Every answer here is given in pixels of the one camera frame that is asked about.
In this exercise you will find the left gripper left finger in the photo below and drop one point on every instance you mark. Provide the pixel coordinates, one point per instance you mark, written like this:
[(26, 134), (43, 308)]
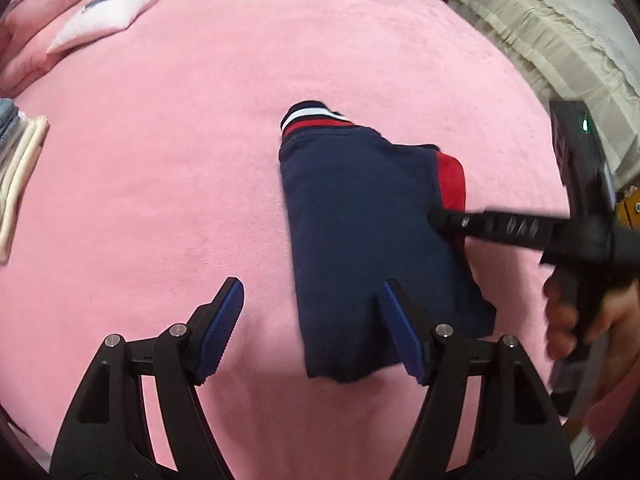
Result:
[(211, 326)]

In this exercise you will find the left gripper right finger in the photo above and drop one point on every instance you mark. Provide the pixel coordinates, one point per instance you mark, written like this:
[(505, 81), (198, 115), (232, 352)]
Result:
[(410, 328)]

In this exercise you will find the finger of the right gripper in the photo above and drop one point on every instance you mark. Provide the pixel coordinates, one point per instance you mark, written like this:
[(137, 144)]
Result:
[(500, 227)]

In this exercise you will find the navy and red sweatshirt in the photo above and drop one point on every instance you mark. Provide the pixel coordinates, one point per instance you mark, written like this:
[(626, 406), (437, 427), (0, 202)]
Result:
[(358, 208)]

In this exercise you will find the pink plush bed cover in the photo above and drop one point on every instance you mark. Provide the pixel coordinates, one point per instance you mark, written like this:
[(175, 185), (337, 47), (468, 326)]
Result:
[(159, 179)]

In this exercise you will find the beige lace covered sofa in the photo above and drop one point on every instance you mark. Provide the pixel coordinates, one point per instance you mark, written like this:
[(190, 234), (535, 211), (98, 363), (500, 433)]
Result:
[(580, 50)]

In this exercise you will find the folded cream white garment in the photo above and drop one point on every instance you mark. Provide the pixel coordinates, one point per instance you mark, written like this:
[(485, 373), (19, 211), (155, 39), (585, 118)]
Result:
[(19, 169)]

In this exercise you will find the folded blue denim garment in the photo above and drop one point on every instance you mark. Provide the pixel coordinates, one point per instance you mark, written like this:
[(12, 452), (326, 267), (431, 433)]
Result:
[(8, 113)]

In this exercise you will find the white small pillow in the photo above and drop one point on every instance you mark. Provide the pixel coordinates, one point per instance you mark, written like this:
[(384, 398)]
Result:
[(98, 19)]

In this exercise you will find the folded pink quilt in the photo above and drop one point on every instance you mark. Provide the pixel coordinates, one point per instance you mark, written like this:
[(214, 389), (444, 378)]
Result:
[(28, 28)]

